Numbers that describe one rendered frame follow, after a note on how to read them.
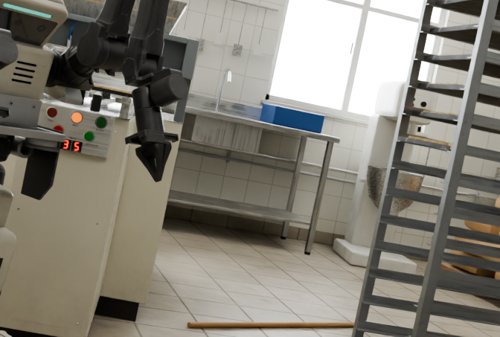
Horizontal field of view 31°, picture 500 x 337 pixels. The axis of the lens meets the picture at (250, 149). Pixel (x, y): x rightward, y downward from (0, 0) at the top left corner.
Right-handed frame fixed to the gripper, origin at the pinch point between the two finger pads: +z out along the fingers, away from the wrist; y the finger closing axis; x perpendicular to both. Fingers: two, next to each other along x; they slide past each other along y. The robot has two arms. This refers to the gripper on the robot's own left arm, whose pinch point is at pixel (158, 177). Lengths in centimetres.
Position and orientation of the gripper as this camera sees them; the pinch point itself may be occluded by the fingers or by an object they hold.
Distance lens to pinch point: 193.8
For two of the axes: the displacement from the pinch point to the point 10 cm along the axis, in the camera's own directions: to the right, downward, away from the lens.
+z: 1.7, 9.5, -2.5
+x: -7.5, 2.9, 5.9
